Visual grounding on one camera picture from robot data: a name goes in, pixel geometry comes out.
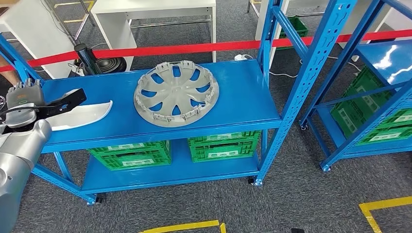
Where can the black stanchion base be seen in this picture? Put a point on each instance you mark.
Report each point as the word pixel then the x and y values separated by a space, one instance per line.
pixel 112 64

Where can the black stanchion post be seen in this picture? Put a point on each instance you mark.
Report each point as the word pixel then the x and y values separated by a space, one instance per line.
pixel 85 58

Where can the white power strip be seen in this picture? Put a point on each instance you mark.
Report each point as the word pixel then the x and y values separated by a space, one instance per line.
pixel 239 58

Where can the yellow floor tape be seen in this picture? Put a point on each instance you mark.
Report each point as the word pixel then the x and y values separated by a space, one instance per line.
pixel 383 203
pixel 180 226
pixel 72 4

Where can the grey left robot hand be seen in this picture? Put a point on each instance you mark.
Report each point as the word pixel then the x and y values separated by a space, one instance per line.
pixel 27 93

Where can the chrome metal frame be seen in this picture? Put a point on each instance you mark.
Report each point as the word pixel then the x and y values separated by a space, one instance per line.
pixel 82 22

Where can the white plastic shell part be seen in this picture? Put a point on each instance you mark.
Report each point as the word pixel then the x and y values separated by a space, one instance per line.
pixel 83 115

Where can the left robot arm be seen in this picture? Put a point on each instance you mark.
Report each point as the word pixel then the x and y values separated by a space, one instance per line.
pixel 19 151

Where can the white power adapter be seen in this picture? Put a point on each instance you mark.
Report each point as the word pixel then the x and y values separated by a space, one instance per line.
pixel 77 70

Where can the green plastic crate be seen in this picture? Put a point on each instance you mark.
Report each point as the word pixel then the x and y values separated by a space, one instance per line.
pixel 151 147
pixel 363 93
pixel 248 136
pixel 199 154
pixel 346 123
pixel 112 162
pixel 297 27

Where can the grey plastic hubcap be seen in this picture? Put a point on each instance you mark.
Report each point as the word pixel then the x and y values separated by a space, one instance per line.
pixel 175 93

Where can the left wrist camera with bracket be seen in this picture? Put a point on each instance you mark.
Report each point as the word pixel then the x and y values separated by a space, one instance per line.
pixel 69 99

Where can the red barrier tape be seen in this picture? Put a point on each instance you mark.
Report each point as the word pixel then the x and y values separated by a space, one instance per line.
pixel 177 49

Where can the blue metal shelf rack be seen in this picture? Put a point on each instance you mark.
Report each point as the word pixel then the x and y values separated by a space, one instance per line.
pixel 386 54
pixel 241 96

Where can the person's leg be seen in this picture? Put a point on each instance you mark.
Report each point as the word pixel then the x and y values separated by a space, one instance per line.
pixel 8 75

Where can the white cabinet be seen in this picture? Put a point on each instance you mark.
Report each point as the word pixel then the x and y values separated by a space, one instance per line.
pixel 38 35

